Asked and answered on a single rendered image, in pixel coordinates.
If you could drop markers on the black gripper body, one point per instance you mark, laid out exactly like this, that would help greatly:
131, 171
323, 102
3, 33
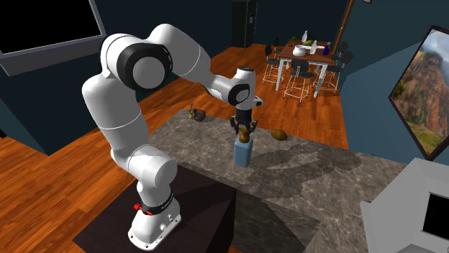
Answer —
243, 114

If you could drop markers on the dark tall cabinet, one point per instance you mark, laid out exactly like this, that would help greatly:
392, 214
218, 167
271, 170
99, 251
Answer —
243, 21

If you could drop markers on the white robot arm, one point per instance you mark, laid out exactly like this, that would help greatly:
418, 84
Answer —
115, 105

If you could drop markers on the white microwave oven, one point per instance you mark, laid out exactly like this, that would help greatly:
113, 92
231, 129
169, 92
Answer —
396, 210

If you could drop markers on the brown oval fruit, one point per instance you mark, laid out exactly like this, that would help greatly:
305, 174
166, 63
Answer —
279, 135

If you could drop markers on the grey framed dark window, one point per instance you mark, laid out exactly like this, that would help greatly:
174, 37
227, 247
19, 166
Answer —
42, 21

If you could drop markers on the framed landscape wall picture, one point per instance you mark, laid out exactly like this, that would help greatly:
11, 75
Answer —
426, 94

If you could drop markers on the wooden dining table white legs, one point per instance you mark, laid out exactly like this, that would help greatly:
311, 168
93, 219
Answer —
310, 56

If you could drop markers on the dark robot stand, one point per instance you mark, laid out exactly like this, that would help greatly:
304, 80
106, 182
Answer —
207, 213

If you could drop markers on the dark purple eggplant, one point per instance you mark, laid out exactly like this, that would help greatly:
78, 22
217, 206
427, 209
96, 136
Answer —
199, 114

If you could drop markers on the blue bottle with gold cap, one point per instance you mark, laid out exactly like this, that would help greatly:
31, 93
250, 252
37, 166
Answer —
243, 152

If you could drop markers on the black chair white legs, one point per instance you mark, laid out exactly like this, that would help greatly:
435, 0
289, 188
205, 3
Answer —
300, 74
341, 47
273, 62
335, 68

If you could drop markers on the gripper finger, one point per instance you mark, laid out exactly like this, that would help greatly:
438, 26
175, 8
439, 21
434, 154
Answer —
253, 125
233, 125

